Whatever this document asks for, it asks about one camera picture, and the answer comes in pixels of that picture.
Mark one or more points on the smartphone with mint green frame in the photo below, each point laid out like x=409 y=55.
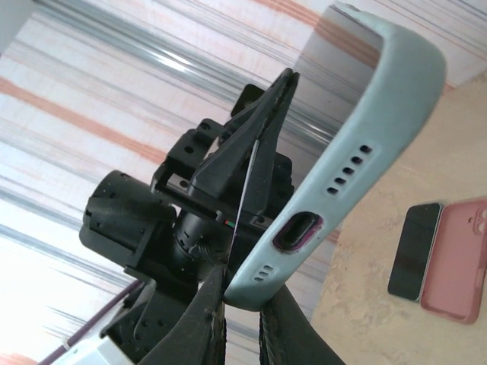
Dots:
x=412 y=251

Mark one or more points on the pink phone case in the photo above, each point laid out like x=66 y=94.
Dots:
x=456 y=266

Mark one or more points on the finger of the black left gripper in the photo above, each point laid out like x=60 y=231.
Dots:
x=228 y=156
x=266 y=171

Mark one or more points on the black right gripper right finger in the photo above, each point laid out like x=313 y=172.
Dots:
x=289 y=334

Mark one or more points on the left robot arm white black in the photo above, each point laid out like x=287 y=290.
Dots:
x=110 y=353

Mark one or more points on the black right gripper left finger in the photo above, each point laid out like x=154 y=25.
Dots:
x=198 y=331

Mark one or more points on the light blue phone case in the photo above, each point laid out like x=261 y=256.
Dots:
x=342 y=159

